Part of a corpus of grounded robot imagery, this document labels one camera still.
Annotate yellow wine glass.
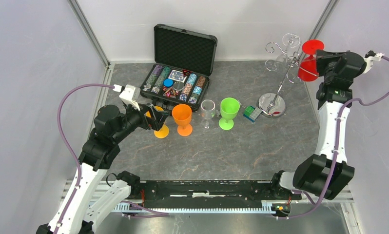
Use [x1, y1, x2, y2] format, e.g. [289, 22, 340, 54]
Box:
[145, 106, 169, 138]

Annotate orange wine glass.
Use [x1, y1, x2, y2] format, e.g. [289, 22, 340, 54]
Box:
[172, 104, 193, 137]

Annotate red wine glass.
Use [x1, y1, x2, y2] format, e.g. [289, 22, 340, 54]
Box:
[297, 39, 325, 82]

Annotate clear wine glass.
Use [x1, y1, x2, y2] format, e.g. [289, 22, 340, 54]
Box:
[275, 33, 301, 64]
[200, 99, 215, 129]

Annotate green wine glass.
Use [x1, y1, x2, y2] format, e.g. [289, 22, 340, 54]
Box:
[219, 97, 240, 130]

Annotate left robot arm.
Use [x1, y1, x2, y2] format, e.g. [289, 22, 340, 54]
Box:
[37, 103, 170, 234]

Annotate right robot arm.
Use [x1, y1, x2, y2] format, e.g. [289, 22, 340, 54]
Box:
[269, 50, 367, 200]

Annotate chrome wine glass rack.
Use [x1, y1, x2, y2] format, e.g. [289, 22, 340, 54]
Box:
[257, 42, 303, 118]

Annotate blue dealer chip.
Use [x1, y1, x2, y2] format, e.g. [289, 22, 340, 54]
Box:
[163, 78, 174, 87]

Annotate grey round puck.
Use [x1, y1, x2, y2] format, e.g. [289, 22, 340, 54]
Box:
[173, 81, 185, 91]

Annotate playing card deck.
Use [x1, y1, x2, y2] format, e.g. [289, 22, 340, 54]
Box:
[168, 70, 186, 82]

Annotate black poker chip case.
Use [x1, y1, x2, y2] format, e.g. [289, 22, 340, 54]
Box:
[140, 24, 218, 111]

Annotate green blue toy bricks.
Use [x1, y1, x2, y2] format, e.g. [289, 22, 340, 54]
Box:
[243, 106, 262, 122]

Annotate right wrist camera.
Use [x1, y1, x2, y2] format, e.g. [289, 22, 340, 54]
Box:
[363, 50, 385, 74]

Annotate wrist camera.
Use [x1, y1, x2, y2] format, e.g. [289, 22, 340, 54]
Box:
[363, 50, 385, 74]
[113, 84, 140, 111]

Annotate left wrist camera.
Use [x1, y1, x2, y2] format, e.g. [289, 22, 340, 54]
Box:
[113, 84, 140, 111]

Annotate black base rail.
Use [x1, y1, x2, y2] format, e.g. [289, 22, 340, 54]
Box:
[126, 180, 302, 209]

